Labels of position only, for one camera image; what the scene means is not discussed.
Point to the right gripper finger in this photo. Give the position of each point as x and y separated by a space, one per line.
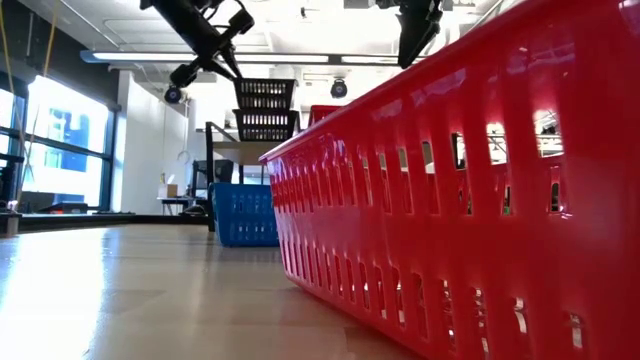
415 35

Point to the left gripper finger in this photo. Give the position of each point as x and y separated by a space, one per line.
232 62
184 76

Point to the black plastic slotted basket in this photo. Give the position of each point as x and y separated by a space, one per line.
265 94
265 125

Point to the red plastic slotted basket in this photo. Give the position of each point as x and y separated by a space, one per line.
450 235
322 114

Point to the blue plastic slotted basket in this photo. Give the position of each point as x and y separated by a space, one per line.
245 215

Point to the wooden shelf with black legs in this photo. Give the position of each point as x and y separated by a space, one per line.
245 152

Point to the black ceiling spotlight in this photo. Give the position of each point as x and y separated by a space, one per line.
338 88
173 95

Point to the dark ceiling box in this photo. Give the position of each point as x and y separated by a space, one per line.
356 3

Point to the long ceiling light bar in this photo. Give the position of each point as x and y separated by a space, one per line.
300 58

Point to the black computer monitor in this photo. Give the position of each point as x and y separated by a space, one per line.
222 170

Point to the small cardboard box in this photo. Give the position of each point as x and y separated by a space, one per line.
169 191

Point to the white background desk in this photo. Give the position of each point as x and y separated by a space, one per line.
182 198

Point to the large glass window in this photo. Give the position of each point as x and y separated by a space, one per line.
65 145

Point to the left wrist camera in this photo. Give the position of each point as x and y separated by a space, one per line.
242 21

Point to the black metal table frame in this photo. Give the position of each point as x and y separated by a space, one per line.
125 220

